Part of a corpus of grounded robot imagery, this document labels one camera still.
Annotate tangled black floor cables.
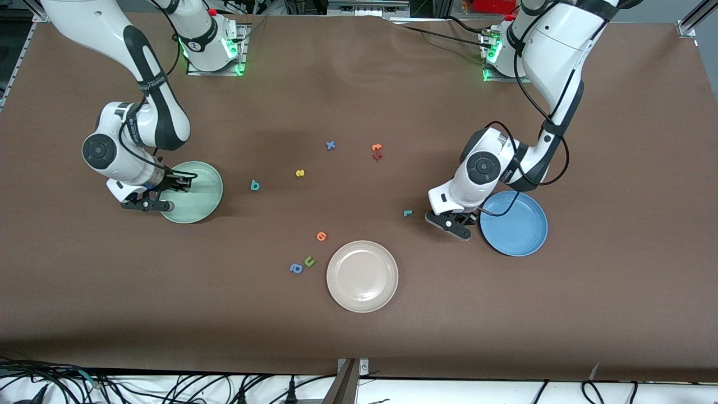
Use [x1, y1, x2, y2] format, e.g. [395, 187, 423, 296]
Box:
[0, 355, 337, 404]

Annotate blue plate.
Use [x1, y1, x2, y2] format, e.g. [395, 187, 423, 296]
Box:
[479, 190, 549, 258]

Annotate red box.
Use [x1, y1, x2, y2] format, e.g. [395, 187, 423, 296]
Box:
[473, 0, 518, 15]

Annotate grey metal rail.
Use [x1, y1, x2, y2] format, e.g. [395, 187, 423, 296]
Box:
[327, 0, 411, 19]

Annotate metal table bracket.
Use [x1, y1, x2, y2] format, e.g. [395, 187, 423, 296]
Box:
[335, 358, 370, 404]

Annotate green plate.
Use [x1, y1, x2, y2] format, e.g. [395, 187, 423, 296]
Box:
[155, 161, 224, 224]

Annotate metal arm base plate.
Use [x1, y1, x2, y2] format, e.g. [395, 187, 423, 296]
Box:
[482, 31, 542, 84]
[186, 22, 249, 77]

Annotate black floor cable loop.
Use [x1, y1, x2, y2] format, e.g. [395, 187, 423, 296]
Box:
[533, 379, 640, 404]

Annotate black cable on table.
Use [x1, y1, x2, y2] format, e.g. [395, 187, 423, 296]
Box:
[387, 16, 494, 50]

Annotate beige plate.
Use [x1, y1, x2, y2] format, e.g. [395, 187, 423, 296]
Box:
[326, 240, 399, 313]

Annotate aluminium profile post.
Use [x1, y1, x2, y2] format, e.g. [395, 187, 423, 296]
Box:
[676, 0, 718, 38]

